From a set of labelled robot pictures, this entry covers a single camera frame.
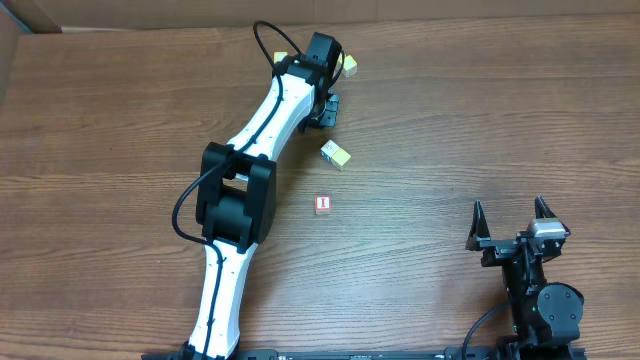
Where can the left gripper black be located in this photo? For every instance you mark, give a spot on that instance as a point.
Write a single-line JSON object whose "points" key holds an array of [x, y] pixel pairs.
{"points": [[327, 115]]}

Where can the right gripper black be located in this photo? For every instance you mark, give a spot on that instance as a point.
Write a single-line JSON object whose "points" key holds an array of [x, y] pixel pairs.
{"points": [[495, 249]]}

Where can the white red letter block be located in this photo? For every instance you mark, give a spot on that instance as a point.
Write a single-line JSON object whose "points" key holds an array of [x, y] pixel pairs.
{"points": [[323, 204]]}

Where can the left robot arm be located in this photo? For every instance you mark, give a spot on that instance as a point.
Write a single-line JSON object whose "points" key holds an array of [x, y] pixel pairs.
{"points": [[236, 188]]}

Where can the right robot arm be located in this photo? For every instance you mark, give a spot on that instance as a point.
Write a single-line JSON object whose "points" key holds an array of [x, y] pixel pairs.
{"points": [[546, 315]]}

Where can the white blue picture block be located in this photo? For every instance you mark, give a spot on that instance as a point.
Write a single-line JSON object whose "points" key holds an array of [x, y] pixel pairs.
{"points": [[329, 149]]}

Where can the yellow block near centre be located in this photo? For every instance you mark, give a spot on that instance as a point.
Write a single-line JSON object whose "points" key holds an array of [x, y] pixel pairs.
{"points": [[340, 158]]}

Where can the yellow block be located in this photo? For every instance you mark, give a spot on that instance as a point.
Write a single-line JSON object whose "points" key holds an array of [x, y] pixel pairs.
{"points": [[349, 66], [279, 56], [340, 158]]}

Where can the yellow block top right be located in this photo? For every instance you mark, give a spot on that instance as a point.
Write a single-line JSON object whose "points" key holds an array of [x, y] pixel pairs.
{"points": [[349, 66]]}

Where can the far left yellow block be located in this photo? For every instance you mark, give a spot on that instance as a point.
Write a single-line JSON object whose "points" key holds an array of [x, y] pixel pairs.
{"points": [[279, 56]]}

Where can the cardboard box back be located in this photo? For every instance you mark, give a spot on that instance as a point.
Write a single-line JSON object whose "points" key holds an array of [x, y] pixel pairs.
{"points": [[54, 15]]}

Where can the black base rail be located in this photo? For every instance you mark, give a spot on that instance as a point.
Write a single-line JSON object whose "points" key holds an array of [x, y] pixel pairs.
{"points": [[449, 353]]}

